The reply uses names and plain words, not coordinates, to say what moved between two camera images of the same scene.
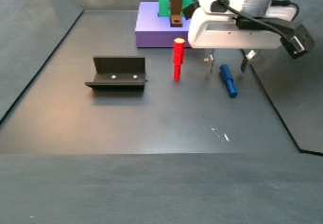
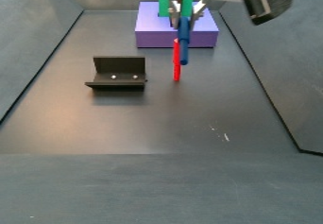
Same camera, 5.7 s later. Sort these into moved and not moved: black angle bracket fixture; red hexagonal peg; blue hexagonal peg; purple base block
Moved: blue hexagonal peg
Not moved: black angle bracket fixture; red hexagonal peg; purple base block
